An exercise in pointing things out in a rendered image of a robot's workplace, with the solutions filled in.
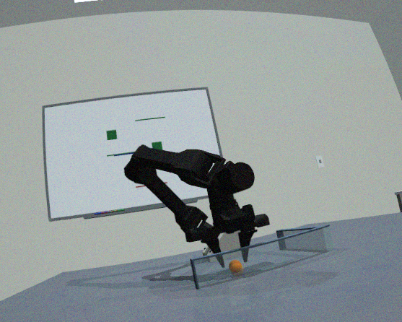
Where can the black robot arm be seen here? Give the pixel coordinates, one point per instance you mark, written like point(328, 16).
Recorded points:
point(192, 167)

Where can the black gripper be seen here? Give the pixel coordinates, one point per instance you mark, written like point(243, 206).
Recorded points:
point(207, 235)

